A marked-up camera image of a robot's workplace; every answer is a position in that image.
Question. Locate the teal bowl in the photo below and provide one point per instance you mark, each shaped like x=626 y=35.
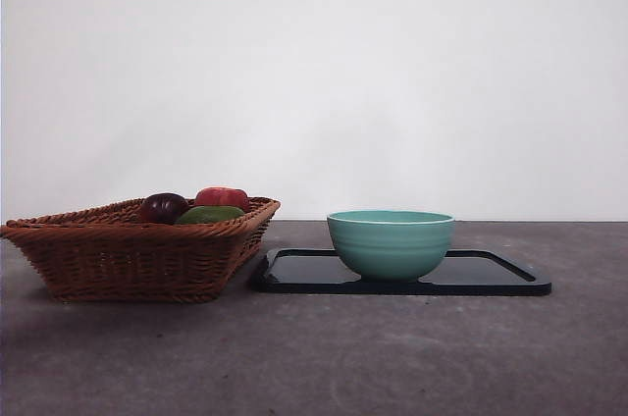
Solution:
x=390 y=249

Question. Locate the red apple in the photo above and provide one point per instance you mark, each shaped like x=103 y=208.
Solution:
x=221 y=196

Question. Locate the green mango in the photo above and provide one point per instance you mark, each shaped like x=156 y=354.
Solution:
x=211 y=215

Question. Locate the dark purple fruit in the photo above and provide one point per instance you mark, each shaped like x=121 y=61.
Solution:
x=164 y=205

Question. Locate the dark green tray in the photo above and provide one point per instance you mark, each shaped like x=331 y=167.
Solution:
x=304 y=274

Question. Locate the brown wicker basket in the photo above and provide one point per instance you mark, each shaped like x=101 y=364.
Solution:
x=127 y=259

